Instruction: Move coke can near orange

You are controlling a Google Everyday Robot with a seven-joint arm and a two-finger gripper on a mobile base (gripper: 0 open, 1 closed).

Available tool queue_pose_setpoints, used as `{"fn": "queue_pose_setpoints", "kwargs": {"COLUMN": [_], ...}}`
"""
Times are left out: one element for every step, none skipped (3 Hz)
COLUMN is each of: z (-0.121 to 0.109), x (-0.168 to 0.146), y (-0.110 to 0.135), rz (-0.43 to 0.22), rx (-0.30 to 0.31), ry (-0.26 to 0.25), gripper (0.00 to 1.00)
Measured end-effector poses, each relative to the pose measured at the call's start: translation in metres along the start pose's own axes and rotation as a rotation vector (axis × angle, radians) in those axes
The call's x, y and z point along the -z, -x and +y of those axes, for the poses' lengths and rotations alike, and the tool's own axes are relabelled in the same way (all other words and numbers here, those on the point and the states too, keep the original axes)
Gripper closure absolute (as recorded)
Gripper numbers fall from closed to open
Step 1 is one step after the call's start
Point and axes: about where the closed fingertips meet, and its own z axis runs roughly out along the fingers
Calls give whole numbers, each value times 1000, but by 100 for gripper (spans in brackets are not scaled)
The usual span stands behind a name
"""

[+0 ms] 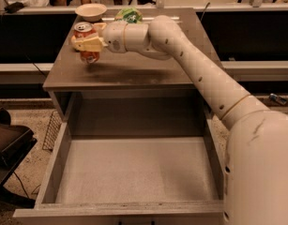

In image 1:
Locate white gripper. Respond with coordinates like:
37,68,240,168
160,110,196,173
71,21,127,53

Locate red coke can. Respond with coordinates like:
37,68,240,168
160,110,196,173
71,22,101,65

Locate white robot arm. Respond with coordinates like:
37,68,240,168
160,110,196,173
71,15,288,225

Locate small can on floor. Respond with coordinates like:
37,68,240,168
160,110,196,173
269,94,287,106

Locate white bowl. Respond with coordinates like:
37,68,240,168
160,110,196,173
75,4,107,23

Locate green chip bag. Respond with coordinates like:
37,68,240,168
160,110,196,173
114,7,143,23

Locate grey cabinet with top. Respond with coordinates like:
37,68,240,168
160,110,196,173
42,7,226,138

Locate open grey drawer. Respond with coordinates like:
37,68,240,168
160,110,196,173
14,112,226,225

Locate black office chair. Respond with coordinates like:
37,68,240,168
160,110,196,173
0,108,37,208

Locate black wire rack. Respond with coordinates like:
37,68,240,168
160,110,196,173
42,111,62,152

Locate black floor cable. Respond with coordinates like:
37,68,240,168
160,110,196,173
12,171,41,201

